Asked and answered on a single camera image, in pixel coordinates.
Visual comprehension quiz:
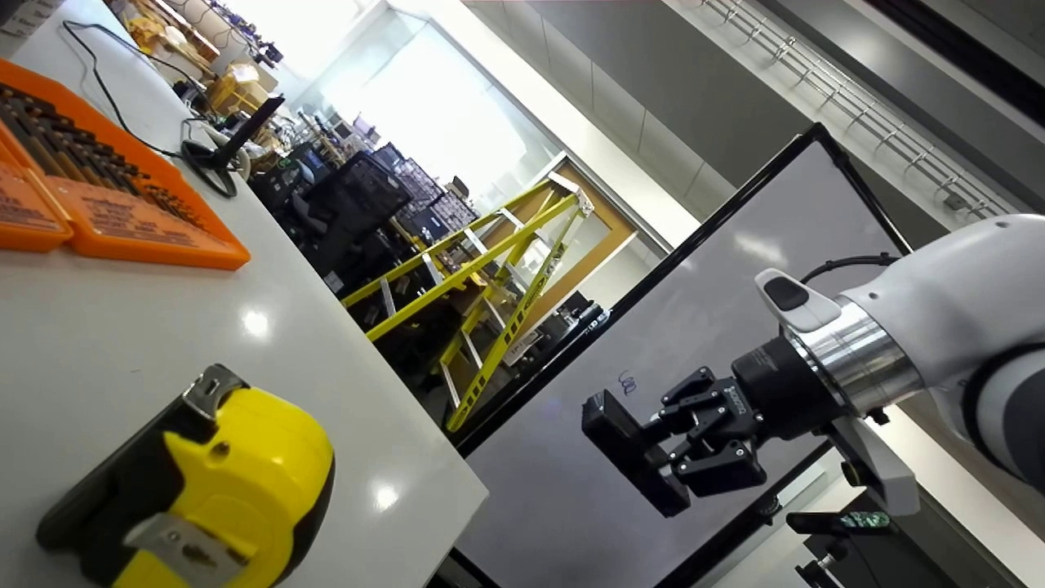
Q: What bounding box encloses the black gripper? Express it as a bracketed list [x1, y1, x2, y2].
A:
[650, 336, 843, 498]

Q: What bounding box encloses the yellow and black tape measure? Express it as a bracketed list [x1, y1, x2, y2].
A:
[32, 362, 340, 588]

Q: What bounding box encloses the orange drill bit case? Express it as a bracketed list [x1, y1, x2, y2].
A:
[0, 55, 254, 275]

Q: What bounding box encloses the black desk stand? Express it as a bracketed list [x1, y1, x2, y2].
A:
[175, 94, 286, 202]

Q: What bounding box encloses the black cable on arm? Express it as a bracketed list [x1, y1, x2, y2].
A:
[800, 248, 900, 289]

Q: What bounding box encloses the thin black table cable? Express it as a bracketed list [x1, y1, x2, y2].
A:
[60, 16, 188, 162]

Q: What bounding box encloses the whiteboard with black frame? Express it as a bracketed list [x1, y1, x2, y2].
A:
[444, 120, 953, 588]

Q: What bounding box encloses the yellow ladder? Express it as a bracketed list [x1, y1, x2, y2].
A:
[340, 172, 598, 438]

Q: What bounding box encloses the wooden board panel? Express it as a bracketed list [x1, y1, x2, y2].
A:
[476, 149, 640, 344]

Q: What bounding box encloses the dark storage shelf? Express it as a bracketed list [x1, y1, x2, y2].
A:
[252, 140, 483, 298]

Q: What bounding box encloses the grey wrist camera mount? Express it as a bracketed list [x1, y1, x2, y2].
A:
[825, 411, 924, 523]

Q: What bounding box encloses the black machine with green label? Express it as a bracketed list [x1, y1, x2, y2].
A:
[783, 485, 1033, 588]

